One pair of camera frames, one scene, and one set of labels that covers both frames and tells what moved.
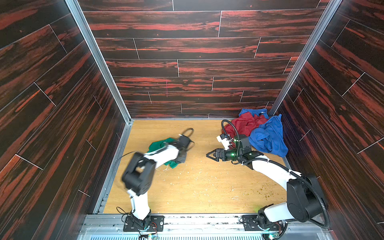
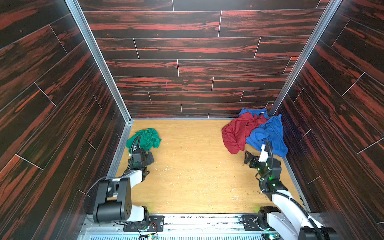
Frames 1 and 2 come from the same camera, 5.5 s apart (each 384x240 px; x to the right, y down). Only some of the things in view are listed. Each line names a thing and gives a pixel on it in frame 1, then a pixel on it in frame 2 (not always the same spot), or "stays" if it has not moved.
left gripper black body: x=183 y=144 -> x=145 y=156
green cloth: x=160 y=144 -> x=149 y=138
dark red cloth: x=244 y=125 stays
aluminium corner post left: x=97 y=54 stays
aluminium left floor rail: x=101 y=203 stays
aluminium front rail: x=111 y=226 stays
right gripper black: x=223 y=154 -> x=254 y=162
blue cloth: x=268 y=136 stays
